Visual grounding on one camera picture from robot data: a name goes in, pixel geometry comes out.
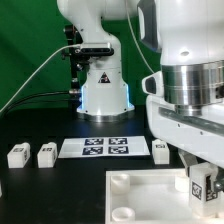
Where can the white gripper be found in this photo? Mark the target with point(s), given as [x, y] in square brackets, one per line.
[195, 136]

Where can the white square tabletop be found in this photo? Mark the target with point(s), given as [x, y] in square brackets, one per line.
[155, 196]

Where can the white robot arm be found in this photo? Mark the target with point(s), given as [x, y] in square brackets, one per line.
[185, 99]

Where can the white sheet with AprilTags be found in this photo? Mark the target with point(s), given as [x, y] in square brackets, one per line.
[103, 147]

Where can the silver camera on base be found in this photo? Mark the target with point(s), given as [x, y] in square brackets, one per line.
[94, 49]

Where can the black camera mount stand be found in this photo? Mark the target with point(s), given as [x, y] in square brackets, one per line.
[77, 64]

